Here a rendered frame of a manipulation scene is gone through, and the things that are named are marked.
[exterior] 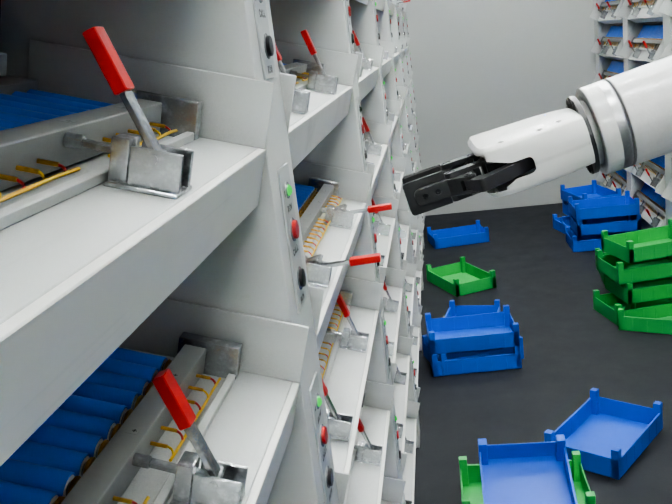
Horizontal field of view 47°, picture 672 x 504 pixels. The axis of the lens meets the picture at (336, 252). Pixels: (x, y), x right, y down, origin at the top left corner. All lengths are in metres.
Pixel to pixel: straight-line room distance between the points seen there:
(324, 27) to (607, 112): 0.66
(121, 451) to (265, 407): 0.15
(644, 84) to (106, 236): 0.52
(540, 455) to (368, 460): 0.78
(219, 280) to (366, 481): 0.66
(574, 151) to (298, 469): 0.37
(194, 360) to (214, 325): 0.05
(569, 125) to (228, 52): 0.30
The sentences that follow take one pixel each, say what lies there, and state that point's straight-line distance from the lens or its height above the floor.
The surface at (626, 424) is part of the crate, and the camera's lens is 2.37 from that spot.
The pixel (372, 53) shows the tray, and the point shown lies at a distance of 1.98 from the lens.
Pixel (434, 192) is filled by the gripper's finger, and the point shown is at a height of 0.99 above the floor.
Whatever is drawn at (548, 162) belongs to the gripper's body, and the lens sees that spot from 0.71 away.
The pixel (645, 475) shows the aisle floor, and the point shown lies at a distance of 2.16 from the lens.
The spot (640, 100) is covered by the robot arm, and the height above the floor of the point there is 1.05.
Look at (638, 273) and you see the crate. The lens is 3.03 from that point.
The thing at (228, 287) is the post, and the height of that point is 0.95.
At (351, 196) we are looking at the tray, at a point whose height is 0.88.
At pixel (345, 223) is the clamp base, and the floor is 0.88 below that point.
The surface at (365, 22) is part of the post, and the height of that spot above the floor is 1.17.
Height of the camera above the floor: 1.13
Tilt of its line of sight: 15 degrees down
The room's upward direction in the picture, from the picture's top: 7 degrees counter-clockwise
